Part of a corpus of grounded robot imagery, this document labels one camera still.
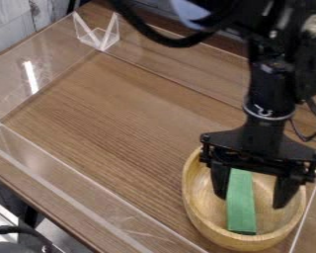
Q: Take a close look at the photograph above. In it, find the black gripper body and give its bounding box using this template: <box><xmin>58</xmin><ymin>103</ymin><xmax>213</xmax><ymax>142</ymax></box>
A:
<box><xmin>199</xmin><ymin>118</ymin><xmax>316</xmax><ymax>183</ymax></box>

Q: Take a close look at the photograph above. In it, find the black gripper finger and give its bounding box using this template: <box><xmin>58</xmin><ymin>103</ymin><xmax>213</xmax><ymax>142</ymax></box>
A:
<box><xmin>210</xmin><ymin>161</ymin><xmax>230</xmax><ymax>200</ymax></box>
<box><xmin>272</xmin><ymin>177</ymin><xmax>301</xmax><ymax>209</ymax></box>

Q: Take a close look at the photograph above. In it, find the green rectangular block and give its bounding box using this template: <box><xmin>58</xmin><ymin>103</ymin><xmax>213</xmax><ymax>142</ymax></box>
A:
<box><xmin>226</xmin><ymin>169</ymin><xmax>257</xmax><ymax>235</ymax></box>

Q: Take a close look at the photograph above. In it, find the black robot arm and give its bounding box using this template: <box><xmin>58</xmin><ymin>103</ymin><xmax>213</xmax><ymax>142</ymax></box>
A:
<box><xmin>171</xmin><ymin>0</ymin><xmax>316</xmax><ymax>209</ymax></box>

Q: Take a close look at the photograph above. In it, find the brown wooden bowl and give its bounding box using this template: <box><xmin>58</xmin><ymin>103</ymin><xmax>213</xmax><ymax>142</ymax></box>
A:
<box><xmin>181</xmin><ymin>150</ymin><xmax>306</xmax><ymax>252</ymax></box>

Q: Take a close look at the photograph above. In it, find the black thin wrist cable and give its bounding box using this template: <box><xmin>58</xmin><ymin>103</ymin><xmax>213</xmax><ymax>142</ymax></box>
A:
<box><xmin>288</xmin><ymin>97</ymin><xmax>316</xmax><ymax>143</ymax></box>

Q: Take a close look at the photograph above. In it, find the clear acrylic tray wall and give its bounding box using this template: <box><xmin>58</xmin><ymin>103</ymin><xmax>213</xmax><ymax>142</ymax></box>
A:
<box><xmin>0</xmin><ymin>17</ymin><xmax>316</xmax><ymax>253</ymax></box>

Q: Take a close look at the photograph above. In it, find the clear acrylic corner bracket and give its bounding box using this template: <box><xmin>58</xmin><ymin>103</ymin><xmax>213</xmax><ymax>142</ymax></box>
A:
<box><xmin>71</xmin><ymin>12</ymin><xmax>119</xmax><ymax>51</ymax></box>

